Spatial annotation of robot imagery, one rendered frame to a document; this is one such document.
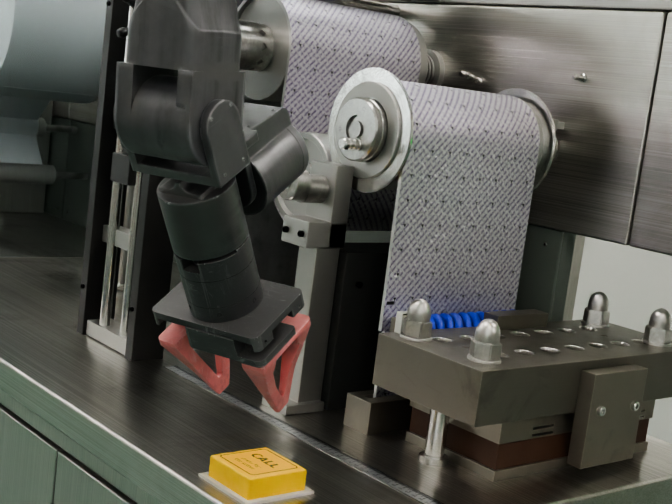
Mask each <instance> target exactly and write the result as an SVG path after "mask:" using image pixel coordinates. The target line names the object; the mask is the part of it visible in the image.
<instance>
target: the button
mask: <svg viewBox="0 0 672 504"><path fill-rule="evenodd" d="M306 474H307V471H306V469H304V468H303V467H301V466H299V465H297V464H295V463H294V462H292V461H290V460H288V459H286V458H285V457H283V456H281V455H279V454H277V453H276V452H274V451H272V450H270V449H268V448H266V447H265V448H258V449H251V450H244V451H237V452H230V453H223V454H216V455H212V456H211V457H210V466H209V476H210V477H211V478H213V479H215V480H216V481H218V482H219V483H221V484H223V485H224V486H226V487H227V488H229V489H230V490H232V491H234V492H235V493H237V494H238V495H240V496H242V497H243V498H245V499H246V500H253V499H258V498H264V497H269V496H275V495H280V494H286V493H291V492H297V491H302V490H304V489H305V482H306Z"/></svg>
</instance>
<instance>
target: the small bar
mask: <svg viewBox="0 0 672 504"><path fill-rule="evenodd" d="M484 319H493V320H495V321H496V322H497V323H498V325H499V327H500V330H508V329H522V328H536V327H546V326H547V320H548V313H546V312H543V311H539V310H536V309H525V310H507V311H488V312H484ZM484 319H483V320H484Z"/></svg>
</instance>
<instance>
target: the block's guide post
mask: <svg viewBox="0 0 672 504"><path fill-rule="evenodd" d="M449 418H450V417H448V416H446V415H444V414H441V413H439V412H437V411H434V410H432V409H430V416H429V423H428V430H427V438H426V445H425V450H423V451H421V452H419V455H418V460H419V461H420V462H421V463H422V464H425V465H428V466H432V467H444V466H447V465H448V463H449V457H448V456H447V455H446V454H444V453H445V446H446V439H447V432H448V425H449Z"/></svg>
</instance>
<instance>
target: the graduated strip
mask: <svg viewBox="0 0 672 504"><path fill-rule="evenodd" d="M163 368H165V369H167V370H169V371H171V372H173V373H175V374H177V375H179V376H181V377H182V378H184V379H186V380H188V381H190V382H192V383H194V384H196V385H198V386H199V387H201V388H203V389H205V390H207V391H209V392H211V393H213V394H215V395H217V396H218V397H220V398H222V399H224V400H226V401H228V402H230V403H232V404H234V405H236V406H237V407H239V408H241V409H243V410H245V411H247V412H249V413H251V414H253V415H254V416H256V417H258V418H260V419H262V420H264V421H266V422H268V423H270V424H272V425H273V426H275V427H277V428H279V429H281V430H283V431H285V432H287V433H289V434H291V435H292V436H294V437H296V438H298V439H300V440H302V441H304V442H306V443H308V444H309V445H311V446H313V447H315V448H317V449H319V450H321V451H323V452H325V453H327V454H328V455H330V456H332V457H334V458H336V459H338V460H340V461H342V462H344V463H346V464H347V465H349V466H351V467H353V468H355V469H357V470H359V471H361V472H363V473H364V474H366V475H368V476H370V477H372V478H374V479H376V480H378V481H380V482H382V483H383V484H385V485H387V486H389V487H391V488H393V489H395V490H397V491H399V492H401V493H402V494H404V495H406V496H408V497H410V498H412V499H414V500H416V501H418V502H419V503H421V504H444V503H442V502H440V501H438V500H436V499H434V498H432V497H430V496H428V495H426V494H424V493H423V492H421V491H419V490H417V489H415V488H413V487H411V486H409V485H407V484H405V483H403V482H401V481H399V480H397V479H395V478H393V477H392V476H390V475H388V474H386V473H384V472H382V471H380V470H378V469H376V468H374V467H372V466H370V465H368V464H366V463H364V462H362V461H361V460H359V459H357V458H355V457H353V456H351V455H349V454H347V453H345V452H343V451H341V450H339V449H337V448H335V447H333V446H331V445H329V444H328V443H326V442H324V441H322V440H320V439H318V438H316V437H314V436H312V435H310V434H308V433H306V432H304V431H302V430H300V429H298V428H297V427H295V426H293V425H291V424H289V423H287V422H285V421H283V420H281V419H279V418H277V417H275V416H273V415H271V414H269V413H267V412H266V411H264V410H262V409H260V408H258V407H256V406H254V405H252V404H250V403H248V402H246V401H244V400H242V399H240V398H238V397H236V396H234V395H233V394H231V393H229V392H227V391H225V390H224V391H223V392H222V393H221V394H217V393H216V392H215V391H214V390H213V389H212V388H210V387H209V386H208V385H207V384H206V383H205V382H204V381H203V380H202V379H201V378H200V377H198V376H196V375H194V374H192V373H190V372H188V371H186V370H184V369H182V368H180V367H178V366H164V367H163Z"/></svg>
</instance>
